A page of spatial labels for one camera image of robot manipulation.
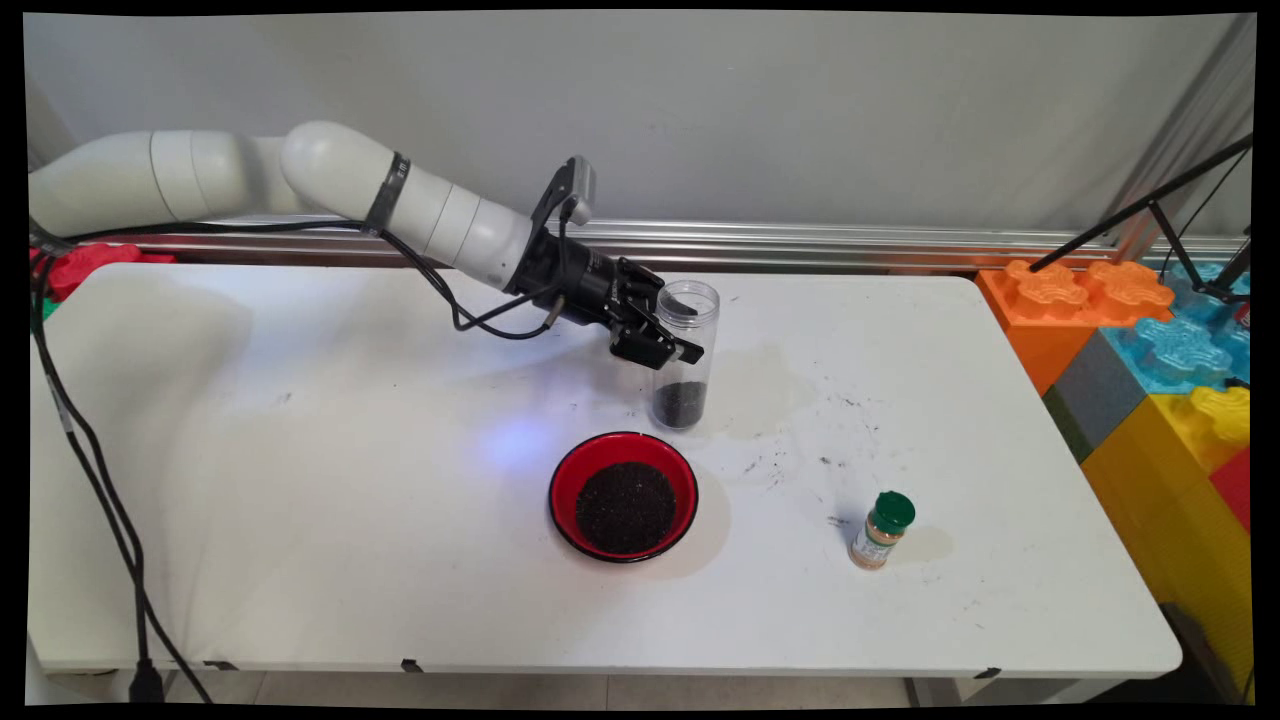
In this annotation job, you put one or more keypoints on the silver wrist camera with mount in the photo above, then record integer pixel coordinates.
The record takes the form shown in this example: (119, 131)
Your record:
(575, 185)

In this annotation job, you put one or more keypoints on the black tripod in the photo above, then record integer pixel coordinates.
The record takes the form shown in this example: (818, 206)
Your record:
(1100, 229)

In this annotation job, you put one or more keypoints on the large grey building block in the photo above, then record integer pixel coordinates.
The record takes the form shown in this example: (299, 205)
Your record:
(1095, 395)

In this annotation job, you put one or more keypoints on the red bowl with black rim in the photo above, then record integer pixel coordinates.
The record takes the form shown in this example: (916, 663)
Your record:
(600, 460)

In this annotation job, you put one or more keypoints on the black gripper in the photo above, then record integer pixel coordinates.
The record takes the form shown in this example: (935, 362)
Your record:
(575, 285)

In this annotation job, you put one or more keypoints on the aluminium rail along wall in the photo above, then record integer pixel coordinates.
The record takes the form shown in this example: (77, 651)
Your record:
(850, 245)

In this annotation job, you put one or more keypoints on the red studded toy block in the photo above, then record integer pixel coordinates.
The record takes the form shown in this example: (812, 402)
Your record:
(85, 262)

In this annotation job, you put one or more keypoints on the large red building block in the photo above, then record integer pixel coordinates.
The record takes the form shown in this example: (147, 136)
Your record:
(1235, 490)

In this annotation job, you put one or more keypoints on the large blue building block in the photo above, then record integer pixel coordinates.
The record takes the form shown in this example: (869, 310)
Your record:
(1170, 350)

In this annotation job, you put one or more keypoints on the clear plastic jar black seeds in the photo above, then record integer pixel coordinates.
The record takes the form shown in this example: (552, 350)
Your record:
(682, 405)

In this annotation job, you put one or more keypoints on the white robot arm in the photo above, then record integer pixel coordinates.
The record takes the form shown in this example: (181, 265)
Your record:
(330, 165)

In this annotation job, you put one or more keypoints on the large orange building block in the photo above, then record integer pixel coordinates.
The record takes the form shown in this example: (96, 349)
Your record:
(1040, 340)

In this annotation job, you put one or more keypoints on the pile of black seeds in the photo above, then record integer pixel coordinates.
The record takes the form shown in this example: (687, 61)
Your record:
(625, 510)

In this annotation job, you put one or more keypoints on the spice bottle with green cap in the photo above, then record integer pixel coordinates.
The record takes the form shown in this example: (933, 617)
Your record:
(880, 535)

